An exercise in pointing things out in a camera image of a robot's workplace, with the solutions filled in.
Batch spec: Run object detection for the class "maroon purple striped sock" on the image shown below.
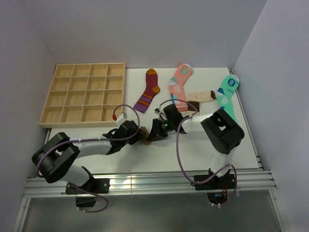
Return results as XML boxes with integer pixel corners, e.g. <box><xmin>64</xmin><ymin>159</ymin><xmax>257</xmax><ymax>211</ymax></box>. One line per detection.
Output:
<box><xmin>133</xmin><ymin>69</ymin><xmax>160</xmax><ymax>113</ymax></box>

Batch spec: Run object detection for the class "cream brown striped sock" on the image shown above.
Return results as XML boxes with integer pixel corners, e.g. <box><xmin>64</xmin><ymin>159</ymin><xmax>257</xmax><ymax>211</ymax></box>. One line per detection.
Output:
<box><xmin>186</xmin><ymin>90</ymin><xmax>216</xmax><ymax>116</ymax></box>

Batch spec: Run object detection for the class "wooden compartment tray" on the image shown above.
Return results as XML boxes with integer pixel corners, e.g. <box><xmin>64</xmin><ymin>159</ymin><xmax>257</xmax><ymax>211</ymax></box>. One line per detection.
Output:
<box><xmin>39</xmin><ymin>63</ymin><xmax>126</xmax><ymax>128</ymax></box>

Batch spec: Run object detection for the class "pink patterned sock pair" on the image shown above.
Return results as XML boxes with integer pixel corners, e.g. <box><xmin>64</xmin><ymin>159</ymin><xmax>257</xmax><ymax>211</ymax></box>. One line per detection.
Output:
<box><xmin>168</xmin><ymin>64</ymin><xmax>193</xmax><ymax>112</ymax></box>

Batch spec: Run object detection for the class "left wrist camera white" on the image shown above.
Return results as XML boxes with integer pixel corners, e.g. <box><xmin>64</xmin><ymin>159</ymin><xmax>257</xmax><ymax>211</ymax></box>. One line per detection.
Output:
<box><xmin>112</xmin><ymin>112</ymin><xmax>127</xmax><ymax>127</ymax></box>

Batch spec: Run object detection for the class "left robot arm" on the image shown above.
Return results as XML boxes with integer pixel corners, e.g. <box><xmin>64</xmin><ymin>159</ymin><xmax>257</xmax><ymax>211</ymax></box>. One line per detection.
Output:
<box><xmin>31</xmin><ymin>120</ymin><xmax>147</xmax><ymax>193</ymax></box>

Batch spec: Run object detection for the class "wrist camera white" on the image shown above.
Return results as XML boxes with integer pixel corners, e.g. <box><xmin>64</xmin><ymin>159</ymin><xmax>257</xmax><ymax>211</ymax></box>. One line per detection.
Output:
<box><xmin>112</xmin><ymin>112</ymin><xmax>127</xmax><ymax>127</ymax></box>
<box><xmin>154</xmin><ymin>107</ymin><xmax>163</xmax><ymax>115</ymax></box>

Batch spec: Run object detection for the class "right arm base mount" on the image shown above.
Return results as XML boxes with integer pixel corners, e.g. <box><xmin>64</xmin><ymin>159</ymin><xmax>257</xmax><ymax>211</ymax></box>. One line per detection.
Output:
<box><xmin>193</xmin><ymin>174</ymin><xmax>237</xmax><ymax>191</ymax></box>

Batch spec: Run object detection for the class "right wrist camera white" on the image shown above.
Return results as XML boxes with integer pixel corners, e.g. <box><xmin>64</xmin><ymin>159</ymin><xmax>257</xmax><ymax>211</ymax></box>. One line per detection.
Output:
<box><xmin>154</xmin><ymin>107</ymin><xmax>163</xmax><ymax>115</ymax></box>

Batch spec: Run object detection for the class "tan brown ribbed sock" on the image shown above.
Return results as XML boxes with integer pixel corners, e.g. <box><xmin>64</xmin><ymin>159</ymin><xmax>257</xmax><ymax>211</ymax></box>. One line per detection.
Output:
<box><xmin>140</xmin><ymin>127</ymin><xmax>151</xmax><ymax>145</ymax></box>

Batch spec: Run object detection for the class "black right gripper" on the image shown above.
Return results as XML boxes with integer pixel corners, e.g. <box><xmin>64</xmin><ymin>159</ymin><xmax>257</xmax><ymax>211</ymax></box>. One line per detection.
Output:
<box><xmin>147</xmin><ymin>118</ymin><xmax>174</xmax><ymax>142</ymax></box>

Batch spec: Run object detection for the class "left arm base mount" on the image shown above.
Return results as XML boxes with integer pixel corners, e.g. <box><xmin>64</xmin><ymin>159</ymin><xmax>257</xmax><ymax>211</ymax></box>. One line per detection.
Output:
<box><xmin>65</xmin><ymin>178</ymin><xmax>110</xmax><ymax>208</ymax></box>

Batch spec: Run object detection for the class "mint green patterned sock pair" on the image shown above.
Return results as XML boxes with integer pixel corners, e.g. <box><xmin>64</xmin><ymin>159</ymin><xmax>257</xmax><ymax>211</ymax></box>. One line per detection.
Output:
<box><xmin>215</xmin><ymin>74</ymin><xmax>239</xmax><ymax>121</ymax></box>

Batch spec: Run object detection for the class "aluminium rail frame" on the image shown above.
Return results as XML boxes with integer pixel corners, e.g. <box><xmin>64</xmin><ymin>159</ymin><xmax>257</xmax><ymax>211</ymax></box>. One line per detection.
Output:
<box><xmin>13</xmin><ymin>123</ymin><xmax>290</xmax><ymax>232</ymax></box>

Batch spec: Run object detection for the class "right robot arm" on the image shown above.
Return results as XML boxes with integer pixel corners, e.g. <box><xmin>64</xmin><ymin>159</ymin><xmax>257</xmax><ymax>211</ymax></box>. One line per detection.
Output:
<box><xmin>147</xmin><ymin>104</ymin><xmax>244</xmax><ymax>189</ymax></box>

